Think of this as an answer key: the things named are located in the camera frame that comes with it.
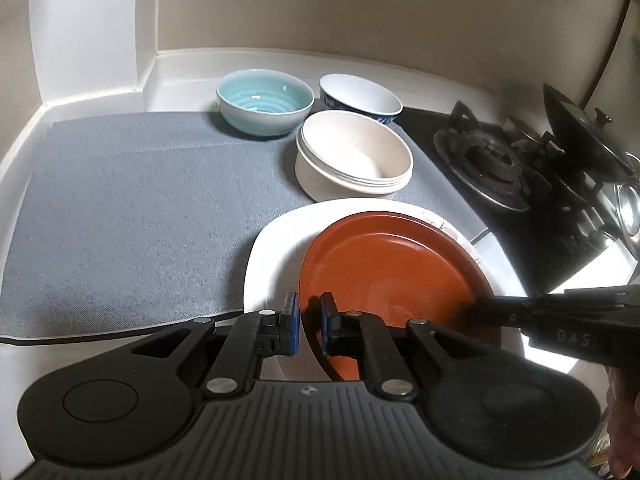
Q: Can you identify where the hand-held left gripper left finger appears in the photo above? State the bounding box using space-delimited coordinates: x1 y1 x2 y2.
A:
127 290 301 397

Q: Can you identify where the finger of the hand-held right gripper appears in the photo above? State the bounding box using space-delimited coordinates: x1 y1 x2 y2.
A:
459 285 640 334

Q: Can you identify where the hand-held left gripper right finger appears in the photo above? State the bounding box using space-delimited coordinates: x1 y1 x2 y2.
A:
320 292 482 404

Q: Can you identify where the white square plate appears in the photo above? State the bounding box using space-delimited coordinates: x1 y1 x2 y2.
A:
243 198 529 362

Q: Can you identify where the floral plate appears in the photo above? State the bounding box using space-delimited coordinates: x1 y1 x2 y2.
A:
419 209 489 275

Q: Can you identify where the brown plate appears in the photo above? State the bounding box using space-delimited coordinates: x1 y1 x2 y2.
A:
298 211 501 382

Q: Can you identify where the cream bowl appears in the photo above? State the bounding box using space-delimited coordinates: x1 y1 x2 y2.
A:
295 111 415 202

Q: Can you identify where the light blue bowl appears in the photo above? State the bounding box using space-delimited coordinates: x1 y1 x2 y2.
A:
216 69 315 137

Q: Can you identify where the blue patterned bowl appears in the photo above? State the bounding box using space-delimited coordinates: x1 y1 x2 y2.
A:
319 74 404 126

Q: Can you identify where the person's right hand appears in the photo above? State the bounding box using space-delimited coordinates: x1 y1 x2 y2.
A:
606 367 640 480

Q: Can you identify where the black gas stove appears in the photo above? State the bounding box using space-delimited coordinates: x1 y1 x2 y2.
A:
400 104 640 297

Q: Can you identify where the stainless steel pot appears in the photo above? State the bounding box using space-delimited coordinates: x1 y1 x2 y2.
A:
612 180 640 242

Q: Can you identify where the black burner grate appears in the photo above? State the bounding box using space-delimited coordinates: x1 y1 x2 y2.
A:
432 101 551 212

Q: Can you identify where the grey fabric mat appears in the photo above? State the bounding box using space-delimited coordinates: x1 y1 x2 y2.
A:
0 110 494 347

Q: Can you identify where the black wok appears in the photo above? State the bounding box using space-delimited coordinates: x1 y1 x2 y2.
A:
542 82 640 182

